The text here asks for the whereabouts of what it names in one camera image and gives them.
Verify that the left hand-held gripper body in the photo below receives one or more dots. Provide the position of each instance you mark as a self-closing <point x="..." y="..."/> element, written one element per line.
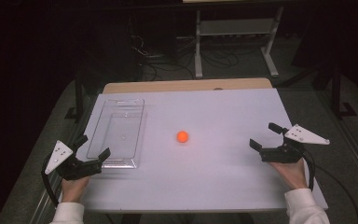
<point x="74" y="169"/>

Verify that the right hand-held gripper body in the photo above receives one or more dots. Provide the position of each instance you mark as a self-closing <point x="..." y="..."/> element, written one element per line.
<point x="282" y="154"/>

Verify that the clear plastic tray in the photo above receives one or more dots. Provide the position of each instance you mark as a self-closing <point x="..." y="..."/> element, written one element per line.
<point x="121" y="130"/>

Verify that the orange ball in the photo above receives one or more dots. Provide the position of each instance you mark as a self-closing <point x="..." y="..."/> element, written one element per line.
<point x="182" y="136"/>

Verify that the person's left hand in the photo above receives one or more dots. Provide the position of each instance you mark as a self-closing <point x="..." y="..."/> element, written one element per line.
<point x="74" y="190"/>

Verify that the person's right hand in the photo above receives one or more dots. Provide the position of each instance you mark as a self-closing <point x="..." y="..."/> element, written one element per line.
<point x="292" y="175"/>

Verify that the black metal stand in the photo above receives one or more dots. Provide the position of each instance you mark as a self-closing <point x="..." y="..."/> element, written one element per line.
<point x="79" y="96"/>
<point x="336" y="90"/>

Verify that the white board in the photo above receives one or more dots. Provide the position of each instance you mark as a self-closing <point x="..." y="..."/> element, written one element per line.
<point x="214" y="177"/>

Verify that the white metal desk frame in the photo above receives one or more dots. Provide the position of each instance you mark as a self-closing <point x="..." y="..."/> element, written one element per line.
<point x="234" y="27"/>

